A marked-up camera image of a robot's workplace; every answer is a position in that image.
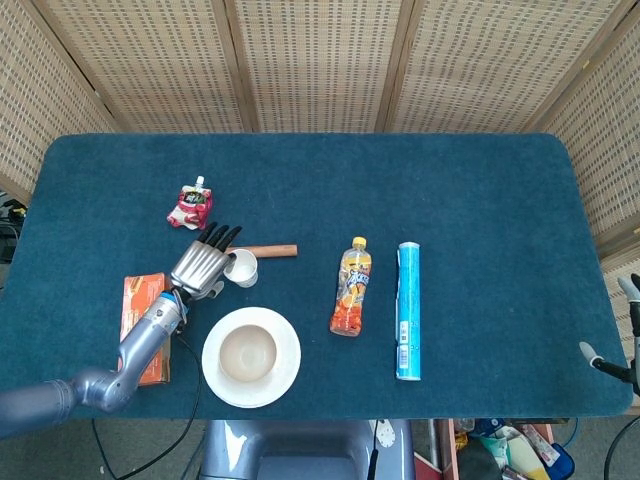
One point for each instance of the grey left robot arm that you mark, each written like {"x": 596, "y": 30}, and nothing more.
{"x": 145, "y": 335}

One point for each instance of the crumpled red snack pouch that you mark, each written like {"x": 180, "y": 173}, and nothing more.
{"x": 192, "y": 207}

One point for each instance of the small off-white bowl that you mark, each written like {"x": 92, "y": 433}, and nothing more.
{"x": 247, "y": 352}

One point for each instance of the orange drink plastic bottle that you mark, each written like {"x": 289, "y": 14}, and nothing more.
{"x": 352, "y": 295}

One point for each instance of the black equipment with yellow tag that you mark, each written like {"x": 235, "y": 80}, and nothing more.
{"x": 10, "y": 220}

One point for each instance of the large white paper plate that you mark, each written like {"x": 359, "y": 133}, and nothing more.
{"x": 289, "y": 360}

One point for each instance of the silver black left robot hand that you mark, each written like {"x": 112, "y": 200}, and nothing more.
{"x": 200, "y": 265}

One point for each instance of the white paper cup green print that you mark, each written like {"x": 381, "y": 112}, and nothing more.
{"x": 245, "y": 267}

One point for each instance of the red storage crate with clutter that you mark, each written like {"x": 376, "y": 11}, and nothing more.
{"x": 450, "y": 450}

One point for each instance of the woven bamboo folding screen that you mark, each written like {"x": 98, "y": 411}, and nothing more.
{"x": 320, "y": 65}

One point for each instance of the teal table cloth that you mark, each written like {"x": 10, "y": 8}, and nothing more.
{"x": 475, "y": 200}

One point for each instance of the brown wooden rolling pin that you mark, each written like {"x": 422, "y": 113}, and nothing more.
{"x": 280, "y": 250}

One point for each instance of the orange cardboard snack box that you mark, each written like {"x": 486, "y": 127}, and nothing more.
{"x": 142, "y": 295}

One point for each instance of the blue cling film roll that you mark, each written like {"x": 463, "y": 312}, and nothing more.
{"x": 409, "y": 310}

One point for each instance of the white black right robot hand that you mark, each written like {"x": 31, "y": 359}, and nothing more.
{"x": 615, "y": 370}

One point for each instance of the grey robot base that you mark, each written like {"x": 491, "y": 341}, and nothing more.
{"x": 305, "y": 455}

